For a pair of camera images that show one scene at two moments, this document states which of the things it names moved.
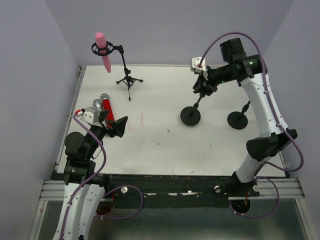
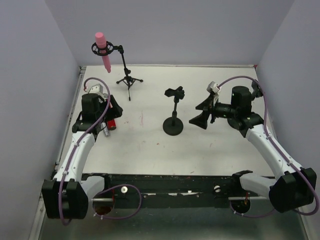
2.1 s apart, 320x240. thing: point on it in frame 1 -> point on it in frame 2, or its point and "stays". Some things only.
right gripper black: x=203 y=83 -> x=212 y=109
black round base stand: x=190 y=115 -> x=173 y=126
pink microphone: x=101 y=43 stays
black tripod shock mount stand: x=107 y=50 stays
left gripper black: x=107 y=127 -> x=115 y=107
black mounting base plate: x=124 y=187 stays
